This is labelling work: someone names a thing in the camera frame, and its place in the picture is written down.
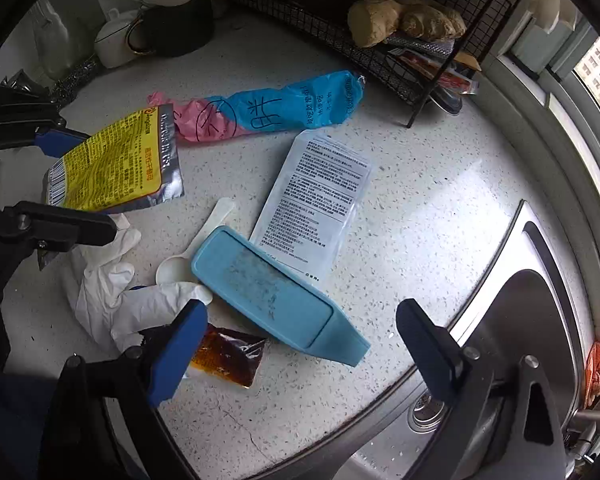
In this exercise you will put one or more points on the blue plastic bag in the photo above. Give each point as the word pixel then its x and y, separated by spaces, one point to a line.
pixel 300 102

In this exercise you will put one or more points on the orange cloth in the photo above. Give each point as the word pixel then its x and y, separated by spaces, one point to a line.
pixel 597 372

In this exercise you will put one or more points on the white plastic bag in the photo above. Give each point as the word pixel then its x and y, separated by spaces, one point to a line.
pixel 545 5

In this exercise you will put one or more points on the white plastic spoon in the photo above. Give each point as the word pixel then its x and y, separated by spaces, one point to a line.
pixel 177 267

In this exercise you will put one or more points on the yellow and silver packet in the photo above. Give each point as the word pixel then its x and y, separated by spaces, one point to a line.
pixel 110 165

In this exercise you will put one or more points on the white disposable glove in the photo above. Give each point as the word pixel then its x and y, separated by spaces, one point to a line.
pixel 105 285

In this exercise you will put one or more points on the steel wool scourer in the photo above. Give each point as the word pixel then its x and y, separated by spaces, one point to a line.
pixel 72 80

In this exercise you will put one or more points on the ginger root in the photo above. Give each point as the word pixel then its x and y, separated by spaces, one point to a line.
pixel 405 22

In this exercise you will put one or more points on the light blue plastic case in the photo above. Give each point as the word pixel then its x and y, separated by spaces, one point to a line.
pixel 270 290

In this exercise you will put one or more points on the red snack packets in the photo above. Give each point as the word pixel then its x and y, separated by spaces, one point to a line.
pixel 430 67

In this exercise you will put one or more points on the stainless steel sink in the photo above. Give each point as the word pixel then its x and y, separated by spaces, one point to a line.
pixel 510 350

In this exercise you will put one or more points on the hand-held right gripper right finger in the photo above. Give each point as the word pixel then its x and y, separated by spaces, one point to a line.
pixel 425 347

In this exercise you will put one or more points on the white printed pouch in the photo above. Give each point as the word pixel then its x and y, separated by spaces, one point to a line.
pixel 312 200

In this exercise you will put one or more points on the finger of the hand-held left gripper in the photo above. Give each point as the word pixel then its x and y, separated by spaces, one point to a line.
pixel 55 141
pixel 65 227

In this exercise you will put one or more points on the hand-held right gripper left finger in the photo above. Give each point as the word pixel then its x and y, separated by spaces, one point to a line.
pixel 177 355

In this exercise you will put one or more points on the white teapot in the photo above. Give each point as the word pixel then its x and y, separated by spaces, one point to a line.
pixel 111 45

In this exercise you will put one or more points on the steel gooseneck faucet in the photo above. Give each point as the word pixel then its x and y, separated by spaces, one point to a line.
pixel 592 430

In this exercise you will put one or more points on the black mug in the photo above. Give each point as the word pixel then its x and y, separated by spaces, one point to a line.
pixel 180 30

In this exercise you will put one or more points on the pink plastic bag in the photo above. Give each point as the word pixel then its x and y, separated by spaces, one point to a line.
pixel 195 120

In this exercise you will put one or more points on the orange sauce packet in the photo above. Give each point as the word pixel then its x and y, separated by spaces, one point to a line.
pixel 225 357

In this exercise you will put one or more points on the clear glass bottle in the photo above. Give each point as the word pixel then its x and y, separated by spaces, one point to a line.
pixel 55 45

